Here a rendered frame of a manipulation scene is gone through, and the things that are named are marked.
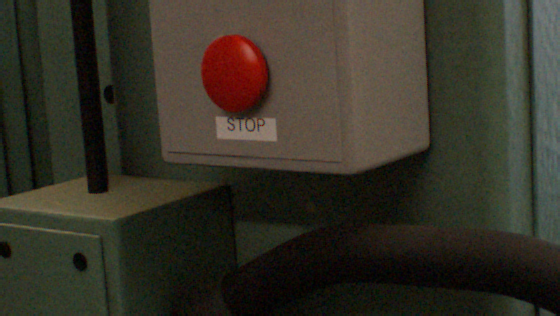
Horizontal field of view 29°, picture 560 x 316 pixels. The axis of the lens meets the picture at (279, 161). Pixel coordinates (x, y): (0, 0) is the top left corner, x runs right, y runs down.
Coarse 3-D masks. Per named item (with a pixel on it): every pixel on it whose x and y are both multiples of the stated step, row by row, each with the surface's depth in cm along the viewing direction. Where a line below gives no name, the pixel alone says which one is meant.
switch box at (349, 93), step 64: (192, 0) 43; (256, 0) 41; (320, 0) 39; (384, 0) 41; (192, 64) 43; (320, 64) 40; (384, 64) 41; (192, 128) 44; (320, 128) 40; (384, 128) 41
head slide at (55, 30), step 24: (48, 0) 63; (96, 0) 60; (48, 24) 63; (96, 24) 61; (48, 48) 63; (72, 48) 62; (96, 48) 61; (48, 72) 64; (72, 72) 62; (48, 96) 64; (72, 96) 63; (48, 120) 65; (72, 120) 63; (72, 144) 64; (72, 168) 64; (120, 168) 62
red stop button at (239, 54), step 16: (208, 48) 42; (224, 48) 41; (240, 48) 41; (256, 48) 41; (208, 64) 42; (224, 64) 41; (240, 64) 41; (256, 64) 41; (208, 80) 42; (224, 80) 41; (240, 80) 41; (256, 80) 41; (224, 96) 41; (240, 96) 41; (256, 96) 41
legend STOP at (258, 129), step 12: (216, 120) 43; (228, 120) 43; (240, 120) 42; (252, 120) 42; (264, 120) 42; (228, 132) 43; (240, 132) 43; (252, 132) 42; (264, 132) 42; (276, 132) 42
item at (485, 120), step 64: (128, 0) 53; (448, 0) 43; (512, 0) 43; (128, 64) 54; (448, 64) 44; (512, 64) 43; (128, 128) 55; (448, 128) 44; (512, 128) 44; (256, 192) 51; (320, 192) 48; (384, 192) 46; (448, 192) 45; (512, 192) 44; (256, 256) 51
